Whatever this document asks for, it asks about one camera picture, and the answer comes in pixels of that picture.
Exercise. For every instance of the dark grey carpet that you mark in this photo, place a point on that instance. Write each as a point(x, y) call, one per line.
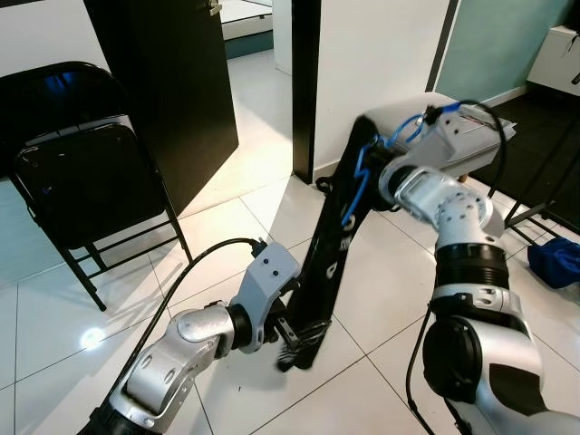
point(544, 136)

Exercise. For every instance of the black folding chair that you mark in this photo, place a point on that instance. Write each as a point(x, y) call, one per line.
point(82, 181)
point(54, 91)

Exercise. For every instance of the white open shelf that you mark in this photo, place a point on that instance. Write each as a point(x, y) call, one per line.
point(557, 59)

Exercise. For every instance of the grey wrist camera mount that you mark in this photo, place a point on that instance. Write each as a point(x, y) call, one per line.
point(453, 149)
point(270, 276)

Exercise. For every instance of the dark navy printed garment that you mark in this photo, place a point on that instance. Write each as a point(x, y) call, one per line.
point(335, 254)

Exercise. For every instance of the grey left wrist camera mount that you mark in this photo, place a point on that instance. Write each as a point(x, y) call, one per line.
point(270, 276)

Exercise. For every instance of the clear plastic packet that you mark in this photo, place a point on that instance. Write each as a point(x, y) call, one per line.
point(485, 122)

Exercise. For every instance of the dark door frame post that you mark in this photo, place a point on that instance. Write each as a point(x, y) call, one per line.
point(306, 91)

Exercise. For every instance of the blue crumpled cloth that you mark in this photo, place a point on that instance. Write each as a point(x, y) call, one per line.
point(555, 263)

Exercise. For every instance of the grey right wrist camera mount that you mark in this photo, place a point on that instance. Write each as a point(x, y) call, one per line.
point(453, 149)

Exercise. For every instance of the grey upholstered ottoman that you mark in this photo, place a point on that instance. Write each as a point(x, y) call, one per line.
point(381, 109)

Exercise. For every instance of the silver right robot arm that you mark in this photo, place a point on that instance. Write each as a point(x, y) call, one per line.
point(462, 227)

